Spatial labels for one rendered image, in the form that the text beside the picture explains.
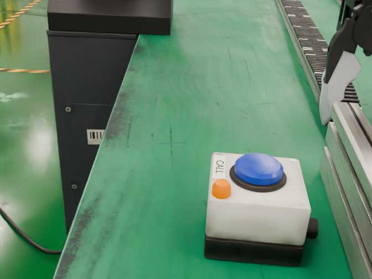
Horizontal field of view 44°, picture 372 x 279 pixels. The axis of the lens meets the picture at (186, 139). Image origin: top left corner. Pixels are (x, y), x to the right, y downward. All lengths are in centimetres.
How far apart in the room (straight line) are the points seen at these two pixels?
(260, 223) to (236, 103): 34
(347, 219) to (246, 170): 10
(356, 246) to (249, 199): 9
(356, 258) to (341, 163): 10
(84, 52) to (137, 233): 69
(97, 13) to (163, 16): 14
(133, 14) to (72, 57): 17
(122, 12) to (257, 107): 45
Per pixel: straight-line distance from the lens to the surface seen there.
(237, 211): 37
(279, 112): 67
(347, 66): 53
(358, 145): 42
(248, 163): 39
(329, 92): 54
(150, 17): 101
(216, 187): 36
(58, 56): 108
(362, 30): 52
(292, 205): 37
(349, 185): 43
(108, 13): 103
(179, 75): 78
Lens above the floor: 105
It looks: 28 degrees down
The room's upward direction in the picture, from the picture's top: 3 degrees clockwise
